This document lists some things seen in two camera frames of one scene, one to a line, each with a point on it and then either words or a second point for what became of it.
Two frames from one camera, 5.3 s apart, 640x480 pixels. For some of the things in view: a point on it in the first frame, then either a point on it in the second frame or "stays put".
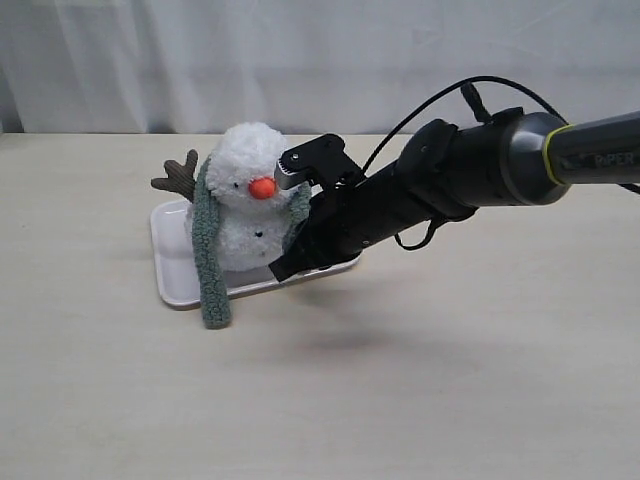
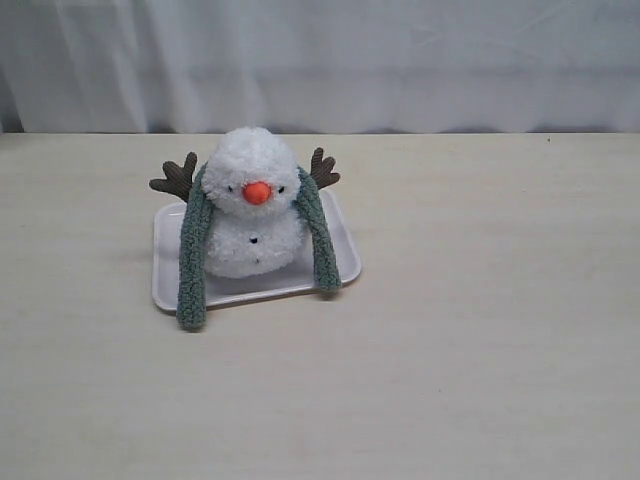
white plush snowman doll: x=254 y=207 stays put
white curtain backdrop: x=316 y=67 stays put
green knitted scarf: x=216 y=302 → x=195 y=227
